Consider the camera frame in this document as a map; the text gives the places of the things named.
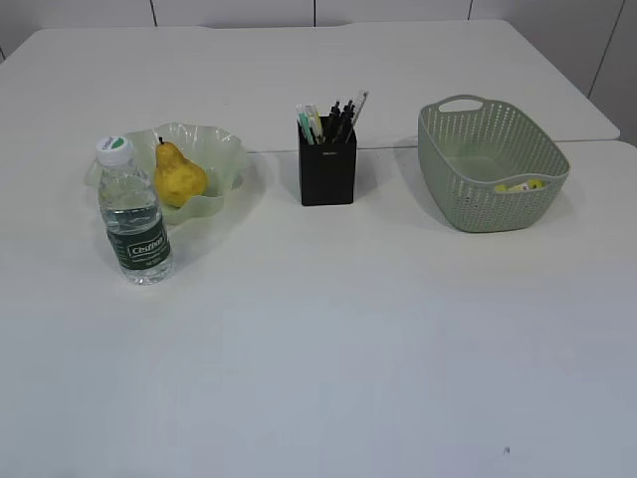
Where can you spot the yellow utility knife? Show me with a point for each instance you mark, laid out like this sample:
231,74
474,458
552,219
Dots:
315,123

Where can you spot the yellow waste paper package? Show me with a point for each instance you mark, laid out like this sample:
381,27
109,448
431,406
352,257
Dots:
530,184

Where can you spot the green wavy glass plate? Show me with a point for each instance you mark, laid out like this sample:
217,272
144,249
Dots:
217,151

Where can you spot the clear plastic ruler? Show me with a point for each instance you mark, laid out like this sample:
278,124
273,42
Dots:
357,106

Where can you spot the clear plastic water bottle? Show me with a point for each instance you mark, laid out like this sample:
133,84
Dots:
132,214

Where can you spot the black square pen holder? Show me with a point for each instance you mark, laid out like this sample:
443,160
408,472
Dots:
326,171

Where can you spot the black pen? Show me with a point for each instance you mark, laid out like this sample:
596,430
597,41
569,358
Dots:
332,122
347,127
342,119

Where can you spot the green utility knife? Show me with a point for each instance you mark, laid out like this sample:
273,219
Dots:
305,124

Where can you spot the green plastic woven basket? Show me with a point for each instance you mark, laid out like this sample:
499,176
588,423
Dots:
467,145

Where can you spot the yellow pear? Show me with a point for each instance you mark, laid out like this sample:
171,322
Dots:
176,178

